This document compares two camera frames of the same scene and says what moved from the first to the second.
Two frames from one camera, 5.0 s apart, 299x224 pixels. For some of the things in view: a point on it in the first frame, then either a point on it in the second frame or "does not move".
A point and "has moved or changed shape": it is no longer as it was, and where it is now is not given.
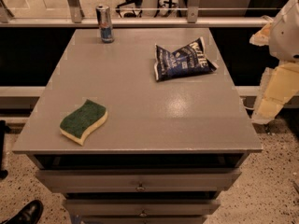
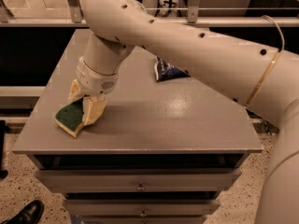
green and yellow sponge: (85, 120) has moved or changed shape
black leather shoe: (28, 214) does not move
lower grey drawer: (140, 207) does not move
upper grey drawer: (139, 180) does not move
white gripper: (286, 37) to (94, 79)
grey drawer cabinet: (165, 150) does not move
